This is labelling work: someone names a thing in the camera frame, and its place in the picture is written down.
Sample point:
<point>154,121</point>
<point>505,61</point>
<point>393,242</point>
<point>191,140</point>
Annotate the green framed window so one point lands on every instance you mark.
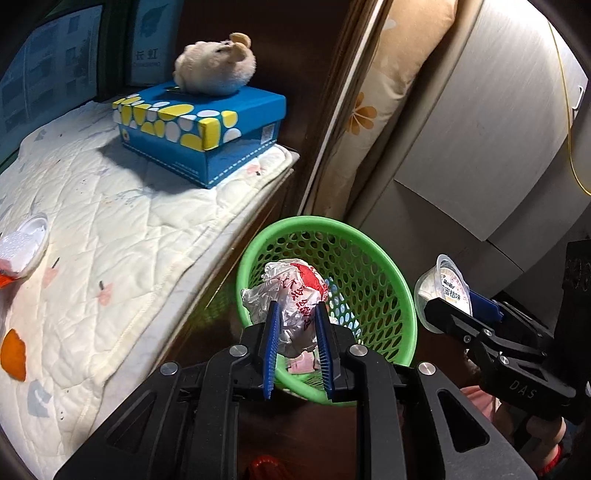
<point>46,69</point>

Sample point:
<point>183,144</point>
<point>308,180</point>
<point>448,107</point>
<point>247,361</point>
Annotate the pink wrapper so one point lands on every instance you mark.
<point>302,364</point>

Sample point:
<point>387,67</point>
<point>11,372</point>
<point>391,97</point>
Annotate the white panel with leaf logo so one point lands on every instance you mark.
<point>150,46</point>

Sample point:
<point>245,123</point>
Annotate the orange peel piece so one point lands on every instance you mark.
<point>13,355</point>

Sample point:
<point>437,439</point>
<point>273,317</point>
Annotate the floral pillow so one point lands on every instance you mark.
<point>369,115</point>

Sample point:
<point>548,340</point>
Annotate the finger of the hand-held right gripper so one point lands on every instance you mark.
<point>452,318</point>
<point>485,304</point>

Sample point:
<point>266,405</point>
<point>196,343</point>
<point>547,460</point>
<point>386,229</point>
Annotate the blue box with dots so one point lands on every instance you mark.
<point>231,152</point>

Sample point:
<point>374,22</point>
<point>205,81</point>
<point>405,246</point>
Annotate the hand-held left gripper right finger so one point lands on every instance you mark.
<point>324,350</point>

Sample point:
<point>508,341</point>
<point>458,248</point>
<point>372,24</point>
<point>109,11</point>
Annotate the green plastic mesh basket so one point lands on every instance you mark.
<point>369,286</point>

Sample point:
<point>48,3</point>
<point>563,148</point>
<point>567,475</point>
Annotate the clear round plastic container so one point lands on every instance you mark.
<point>23,244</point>

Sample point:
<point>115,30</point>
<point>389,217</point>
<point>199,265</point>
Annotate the red object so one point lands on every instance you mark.
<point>265,466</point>

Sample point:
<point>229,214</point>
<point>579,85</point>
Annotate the person's right hand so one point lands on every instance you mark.
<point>538,436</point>

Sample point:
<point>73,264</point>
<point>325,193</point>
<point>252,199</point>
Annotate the red wristband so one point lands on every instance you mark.
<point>551,461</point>

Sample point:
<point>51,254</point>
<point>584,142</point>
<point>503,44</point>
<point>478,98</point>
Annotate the white quilted mat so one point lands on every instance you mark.
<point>138,221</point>

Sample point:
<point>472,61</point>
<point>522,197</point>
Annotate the clear plastic pudding cup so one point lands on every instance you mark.
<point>443,286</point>

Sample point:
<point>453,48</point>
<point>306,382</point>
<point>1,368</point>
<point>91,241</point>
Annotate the white plastic bag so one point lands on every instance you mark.
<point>295,295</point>

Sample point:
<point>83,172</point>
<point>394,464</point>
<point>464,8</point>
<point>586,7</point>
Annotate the beige plush hamster toy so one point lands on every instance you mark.
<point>212,64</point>

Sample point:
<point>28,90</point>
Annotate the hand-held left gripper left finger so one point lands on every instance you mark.
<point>272,341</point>

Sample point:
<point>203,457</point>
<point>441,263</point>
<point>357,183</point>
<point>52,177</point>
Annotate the white cabinet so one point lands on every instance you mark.
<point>485,138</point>

